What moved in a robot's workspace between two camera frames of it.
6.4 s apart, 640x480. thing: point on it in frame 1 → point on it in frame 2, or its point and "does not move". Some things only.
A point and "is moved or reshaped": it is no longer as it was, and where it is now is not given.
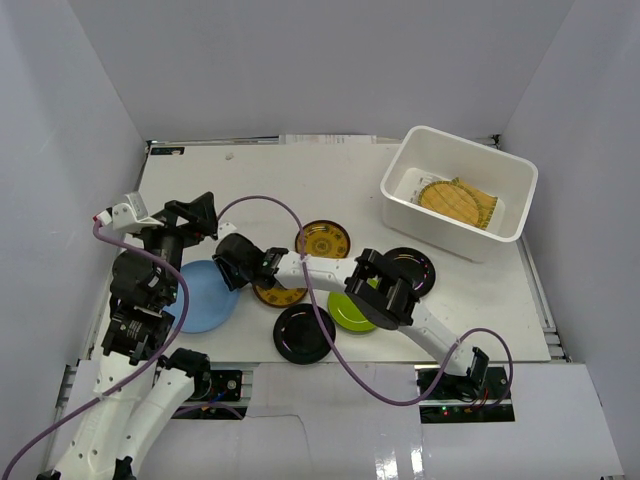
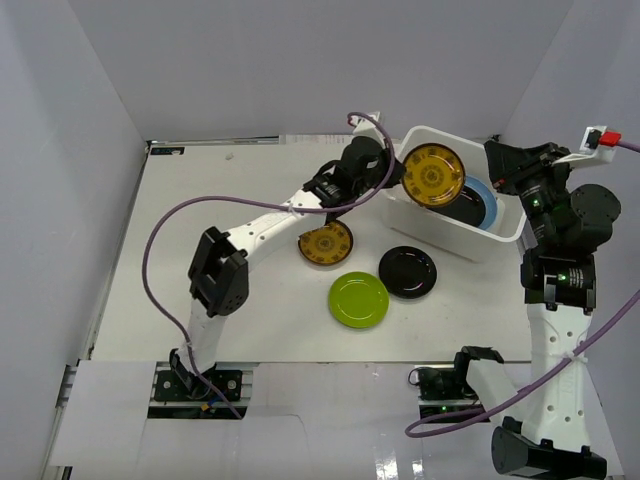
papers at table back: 327,139 does not move
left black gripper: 176,220 → 388,173
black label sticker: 167,150 does not move
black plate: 416,264 does not move
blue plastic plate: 211,303 is moved or reshaped
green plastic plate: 346,314 does not move
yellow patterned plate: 323,238 does not move
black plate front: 300,336 → 469,208
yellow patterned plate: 279,296 → 433,175
